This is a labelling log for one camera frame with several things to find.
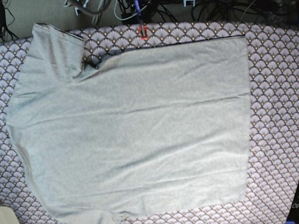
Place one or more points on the light grey T-shirt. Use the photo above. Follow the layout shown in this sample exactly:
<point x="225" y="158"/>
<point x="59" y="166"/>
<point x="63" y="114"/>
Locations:
<point x="145" y="132"/>

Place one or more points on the red table clamp centre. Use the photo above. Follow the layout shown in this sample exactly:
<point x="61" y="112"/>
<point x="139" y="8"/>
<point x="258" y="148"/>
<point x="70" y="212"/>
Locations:
<point x="142" y="29"/>

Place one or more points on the fan-patterned purple table cloth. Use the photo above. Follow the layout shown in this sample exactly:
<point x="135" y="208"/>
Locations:
<point x="273" y="166"/>

